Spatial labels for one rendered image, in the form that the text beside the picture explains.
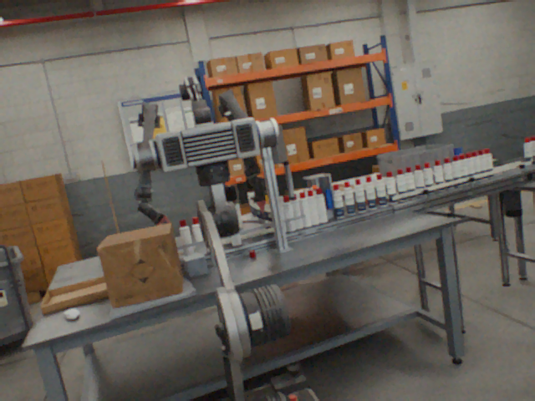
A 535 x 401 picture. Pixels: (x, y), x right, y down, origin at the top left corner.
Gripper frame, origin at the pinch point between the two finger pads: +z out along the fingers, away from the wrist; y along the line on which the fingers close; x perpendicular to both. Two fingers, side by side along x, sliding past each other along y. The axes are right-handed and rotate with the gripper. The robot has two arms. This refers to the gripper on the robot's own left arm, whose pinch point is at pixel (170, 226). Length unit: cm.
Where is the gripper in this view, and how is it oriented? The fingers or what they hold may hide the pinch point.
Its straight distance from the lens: 231.4
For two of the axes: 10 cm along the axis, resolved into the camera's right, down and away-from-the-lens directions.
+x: -6.0, 7.9, -1.4
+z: 7.4, 6.1, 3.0
